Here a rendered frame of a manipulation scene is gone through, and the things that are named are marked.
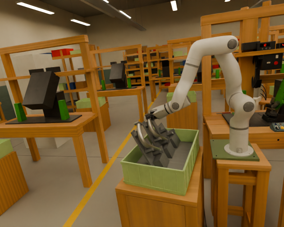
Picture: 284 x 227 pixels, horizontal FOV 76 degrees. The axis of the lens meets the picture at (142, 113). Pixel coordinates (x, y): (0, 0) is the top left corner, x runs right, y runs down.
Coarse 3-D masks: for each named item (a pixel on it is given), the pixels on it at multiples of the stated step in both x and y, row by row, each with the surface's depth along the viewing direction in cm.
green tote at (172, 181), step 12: (180, 132) 160; (192, 132) 155; (192, 144) 130; (132, 156) 131; (192, 156) 128; (132, 168) 116; (144, 168) 112; (156, 168) 107; (168, 168) 105; (192, 168) 127; (132, 180) 119; (144, 180) 114; (156, 180) 110; (168, 180) 107; (180, 180) 103; (168, 192) 110; (180, 192) 106
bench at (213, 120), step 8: (216, 112) 218; (224, 112) 215; (208, 120) 195; (216, 120) 192; (224, 120) 190; (208, 128) 179; (208, 136) 221; (208, 144) 223; (208, 152) 227; (208, 160) 230; (208, 168) 233; (208, 176) 236
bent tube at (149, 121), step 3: (147, 114) 134; (147, 120) 133; (150, 120) 132; (150, 123) 131; (150, 126) 130; (150, 129) 130; (153, 129) 130; (153, 132) 130; (153, 135) 131; (156, 135) 132; (159, 135) 134; (162, 138) 138; (165, 138) 142
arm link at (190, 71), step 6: (186, 66) 114; (192, 66) 112; (186, 72) 114; (192, 72) 113; (180, 78) 119; (186, 78) 115; (192, 78) 115; (180, 84) 115; (186, 84) 114; (180, 90) 113; (186, 90) 112; (174, 96) 113; (180, 96) 112; (174, 102) 114; (180, 102) 113; (174, 108) 114; (180, 108) 114
